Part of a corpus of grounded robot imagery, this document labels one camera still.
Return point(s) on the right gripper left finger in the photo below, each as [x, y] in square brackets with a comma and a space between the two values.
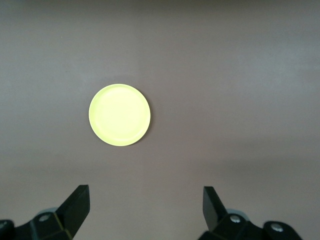
[65, 215]

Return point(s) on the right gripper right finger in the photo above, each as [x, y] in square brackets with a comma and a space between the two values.
[215, 212]

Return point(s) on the yellow round plate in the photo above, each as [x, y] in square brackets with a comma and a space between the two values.
[120, 115]

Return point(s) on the brown table cloth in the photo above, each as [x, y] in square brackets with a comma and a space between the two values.
[225, 100]

